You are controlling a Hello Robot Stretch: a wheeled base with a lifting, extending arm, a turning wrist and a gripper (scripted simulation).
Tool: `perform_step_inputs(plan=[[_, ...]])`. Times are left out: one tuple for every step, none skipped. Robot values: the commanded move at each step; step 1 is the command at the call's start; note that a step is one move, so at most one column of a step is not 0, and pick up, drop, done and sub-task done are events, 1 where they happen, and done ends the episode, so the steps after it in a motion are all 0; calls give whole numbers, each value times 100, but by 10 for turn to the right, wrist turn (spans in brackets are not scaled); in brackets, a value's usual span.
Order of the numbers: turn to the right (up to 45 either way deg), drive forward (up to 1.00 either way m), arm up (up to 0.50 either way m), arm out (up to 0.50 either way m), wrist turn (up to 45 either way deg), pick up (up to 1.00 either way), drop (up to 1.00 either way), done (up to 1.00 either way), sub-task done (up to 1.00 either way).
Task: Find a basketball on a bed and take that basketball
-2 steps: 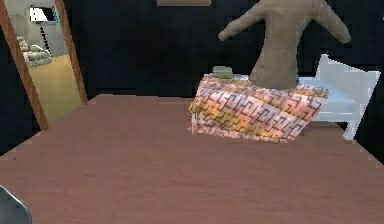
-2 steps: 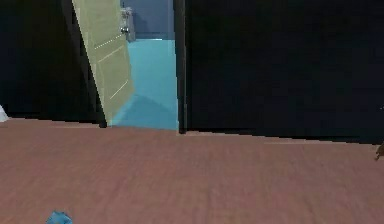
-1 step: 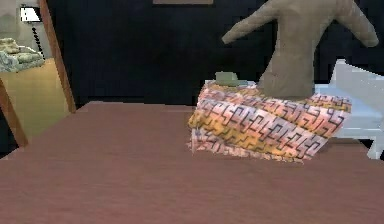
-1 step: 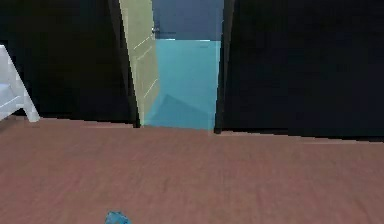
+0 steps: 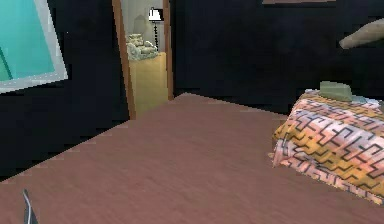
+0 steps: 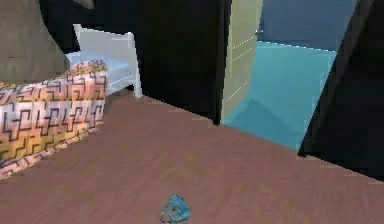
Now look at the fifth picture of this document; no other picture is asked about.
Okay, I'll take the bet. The bed with patterned bedspread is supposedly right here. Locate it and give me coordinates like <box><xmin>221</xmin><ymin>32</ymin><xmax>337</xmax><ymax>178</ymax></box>
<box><xmin>268</xmin><ymin>88</ymin><xmax>384</xmax><ymax>206</ymax></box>

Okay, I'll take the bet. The pale patterned armchair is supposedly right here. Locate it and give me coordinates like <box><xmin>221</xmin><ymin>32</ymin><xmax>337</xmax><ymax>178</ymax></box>
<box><xmin>125</xmin><ymin>33</ymin><xmax>159</xmax><ymax>61</ymax></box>

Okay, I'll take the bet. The black floor lamp white shade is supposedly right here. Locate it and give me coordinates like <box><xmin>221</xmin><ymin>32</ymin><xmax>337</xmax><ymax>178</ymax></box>
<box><xmin>148</xmin><ymin>7</ymin><xmax>164</xmax><ymax>51</ymax></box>

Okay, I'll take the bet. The grey-green pillow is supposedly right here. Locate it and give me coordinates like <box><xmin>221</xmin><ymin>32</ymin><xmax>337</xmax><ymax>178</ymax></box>
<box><xmin>319</xmin><ymin>80</ymin><xmax>354</xmax><ymax>102</ymax></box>

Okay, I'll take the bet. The beige lump shape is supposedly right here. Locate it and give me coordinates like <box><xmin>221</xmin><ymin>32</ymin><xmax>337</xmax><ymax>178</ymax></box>
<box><xmin>338</xmin><ymin>18</ymin><xmax>384</xmax><ymax>50</ymax></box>

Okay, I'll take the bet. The dark thin blade shape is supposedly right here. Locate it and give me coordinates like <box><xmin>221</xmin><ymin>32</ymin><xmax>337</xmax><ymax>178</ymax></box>
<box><xmin>22</xmin><ymin>188</ymin><xmax>39</xmax><ymax>224</ymax></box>

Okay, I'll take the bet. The brown door frame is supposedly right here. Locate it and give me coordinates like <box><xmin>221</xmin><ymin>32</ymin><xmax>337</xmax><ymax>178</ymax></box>
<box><xmin>111</xmin><ymin>0</ymin><xmax>175</xmax><ymax>120</ymax></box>

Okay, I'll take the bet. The window with pale frame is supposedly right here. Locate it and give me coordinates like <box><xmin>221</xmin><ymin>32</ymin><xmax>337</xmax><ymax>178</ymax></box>
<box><xmin>0</xmin><ymin>0</ymin><xmax>69</xmax><ymax>95</ymax></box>

